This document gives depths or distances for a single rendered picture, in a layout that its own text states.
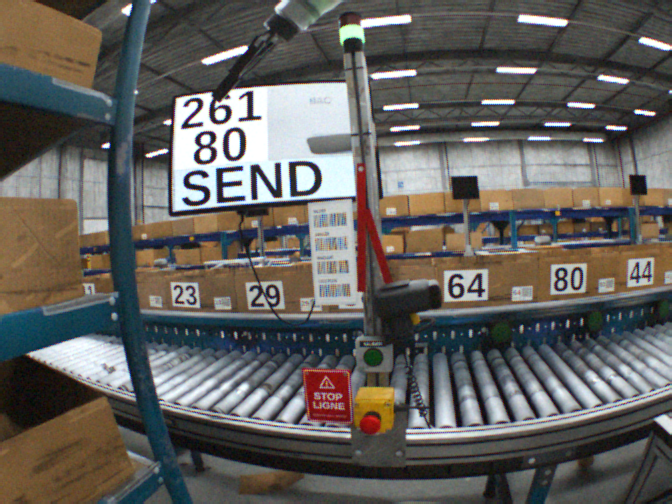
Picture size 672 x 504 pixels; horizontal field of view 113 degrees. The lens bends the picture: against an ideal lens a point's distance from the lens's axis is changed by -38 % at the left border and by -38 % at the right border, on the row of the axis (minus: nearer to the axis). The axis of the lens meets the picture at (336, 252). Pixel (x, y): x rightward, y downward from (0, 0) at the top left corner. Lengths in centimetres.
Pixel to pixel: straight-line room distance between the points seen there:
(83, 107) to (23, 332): 21
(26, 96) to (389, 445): 82
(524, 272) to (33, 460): 135
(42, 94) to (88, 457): 34
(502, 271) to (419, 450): 73
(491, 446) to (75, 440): 75
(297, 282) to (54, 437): 114
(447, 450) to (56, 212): 79
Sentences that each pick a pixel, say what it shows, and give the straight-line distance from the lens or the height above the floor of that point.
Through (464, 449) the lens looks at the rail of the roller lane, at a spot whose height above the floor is 71.
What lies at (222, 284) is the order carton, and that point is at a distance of 149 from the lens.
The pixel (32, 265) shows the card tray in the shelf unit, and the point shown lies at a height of 118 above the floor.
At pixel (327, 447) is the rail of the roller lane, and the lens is 83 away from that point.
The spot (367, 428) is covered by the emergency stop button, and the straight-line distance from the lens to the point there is 65.
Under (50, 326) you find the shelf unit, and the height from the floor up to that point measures 113.
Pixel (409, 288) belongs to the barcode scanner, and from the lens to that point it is 60.
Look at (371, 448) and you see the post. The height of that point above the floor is 72.
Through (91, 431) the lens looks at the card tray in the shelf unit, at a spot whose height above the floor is 101.
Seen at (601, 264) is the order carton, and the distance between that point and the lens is 145.
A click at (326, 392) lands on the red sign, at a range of 74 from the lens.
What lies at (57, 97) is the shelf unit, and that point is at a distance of 35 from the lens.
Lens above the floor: 118
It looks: 3 degrees down
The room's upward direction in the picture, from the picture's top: 4 degrees counter-clockwise
